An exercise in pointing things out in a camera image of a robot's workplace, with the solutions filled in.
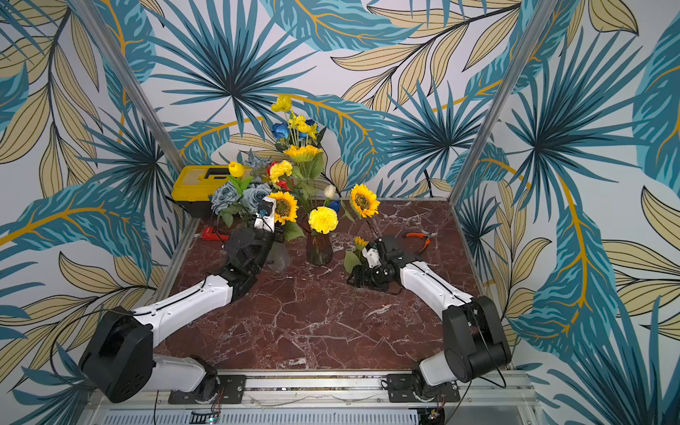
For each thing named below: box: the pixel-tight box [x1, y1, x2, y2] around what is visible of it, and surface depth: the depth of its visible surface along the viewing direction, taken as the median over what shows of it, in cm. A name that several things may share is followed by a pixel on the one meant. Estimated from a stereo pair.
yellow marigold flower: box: [308, 206, 340, 235], surface depth 70 cm
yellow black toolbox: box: [171, 164, 253, 219], surface depth 105 cm
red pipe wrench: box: [201, 226, 230, 242], surface depth 108 cm
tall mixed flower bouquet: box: [265, 94, 326, 214], surface depth 76 cm
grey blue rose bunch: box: [210, 180, 272, 229], surface depth 73 cm
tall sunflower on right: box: [349, 183, 381, 240], surface depth 66 cm
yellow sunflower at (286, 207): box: [267, 191, 300, 225], surface depth 72 cm
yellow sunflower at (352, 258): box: [343, 235, 370, 275], surface depth 100 cm
